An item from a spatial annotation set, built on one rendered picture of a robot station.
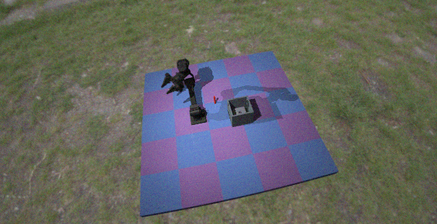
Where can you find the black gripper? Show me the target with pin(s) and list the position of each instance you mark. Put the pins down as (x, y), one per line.
(175, 79)

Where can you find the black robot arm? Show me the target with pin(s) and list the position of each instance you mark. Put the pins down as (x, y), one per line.
(195, 110)

